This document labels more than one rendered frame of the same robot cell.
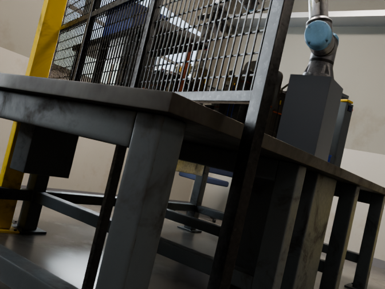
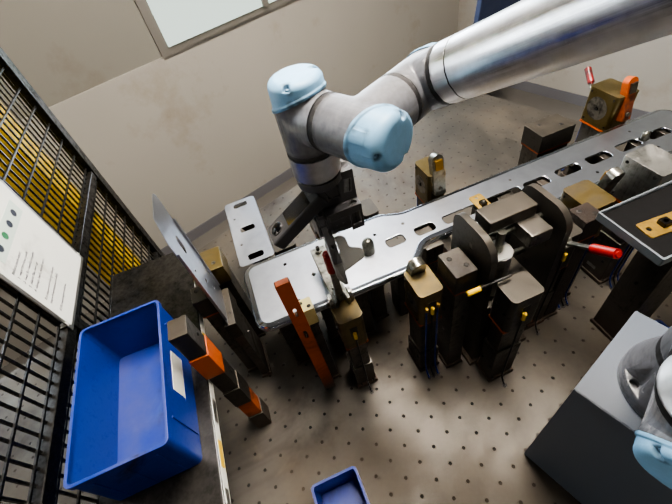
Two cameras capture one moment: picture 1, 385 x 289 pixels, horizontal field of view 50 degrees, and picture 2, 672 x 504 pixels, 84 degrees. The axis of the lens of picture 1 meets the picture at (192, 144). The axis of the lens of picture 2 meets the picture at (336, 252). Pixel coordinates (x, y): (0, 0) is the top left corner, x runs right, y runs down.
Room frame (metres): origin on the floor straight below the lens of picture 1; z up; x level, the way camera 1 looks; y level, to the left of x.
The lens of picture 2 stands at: (1.67, -0.17, 1.74)
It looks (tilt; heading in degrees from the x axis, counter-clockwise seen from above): 48 degrees down; 25
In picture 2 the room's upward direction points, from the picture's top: 15 degrees counter-clockwise
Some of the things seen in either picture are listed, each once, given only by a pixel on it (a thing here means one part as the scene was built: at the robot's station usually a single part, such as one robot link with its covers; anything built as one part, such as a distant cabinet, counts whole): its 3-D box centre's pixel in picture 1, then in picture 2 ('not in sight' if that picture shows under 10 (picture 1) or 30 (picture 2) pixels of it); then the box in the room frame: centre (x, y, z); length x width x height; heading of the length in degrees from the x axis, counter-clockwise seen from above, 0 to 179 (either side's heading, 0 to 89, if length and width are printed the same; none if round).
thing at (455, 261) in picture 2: (238, 109); (451, 316); (2.18, -0.20, 0.91); 0.07 x 0.05 x 0.42; 35
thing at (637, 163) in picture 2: not in sight; (626, 226); (2.53, -0.63, 0.90); 0.13 x 0.08 x 0.41; 35
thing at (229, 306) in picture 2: not in sight; (246, 335); (2.08, 0.35, 0.85); 0.12 x 0.03 x 0.30; 35
